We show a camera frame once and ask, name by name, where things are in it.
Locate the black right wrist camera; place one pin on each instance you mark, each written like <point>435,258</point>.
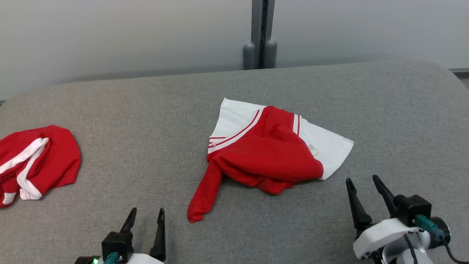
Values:
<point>412,209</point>

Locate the red shorts with white stripes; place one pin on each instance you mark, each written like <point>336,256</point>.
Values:
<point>55,157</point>

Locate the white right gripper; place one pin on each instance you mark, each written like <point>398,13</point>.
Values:
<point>381,234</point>

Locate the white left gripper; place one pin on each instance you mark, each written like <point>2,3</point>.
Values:
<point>143,259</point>

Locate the red jersey with white sleeves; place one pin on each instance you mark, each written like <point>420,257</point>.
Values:
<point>263,154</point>

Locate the grey cylinder post cap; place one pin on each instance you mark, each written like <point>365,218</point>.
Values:
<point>249,57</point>
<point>271,55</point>

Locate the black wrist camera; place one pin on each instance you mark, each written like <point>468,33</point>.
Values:
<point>117,244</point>
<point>412,209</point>

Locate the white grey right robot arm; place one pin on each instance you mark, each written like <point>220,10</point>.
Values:
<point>417,253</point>

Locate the grey metal partition post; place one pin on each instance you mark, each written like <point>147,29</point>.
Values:
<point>256,22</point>

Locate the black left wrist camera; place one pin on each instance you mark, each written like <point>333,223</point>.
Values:
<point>117,244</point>

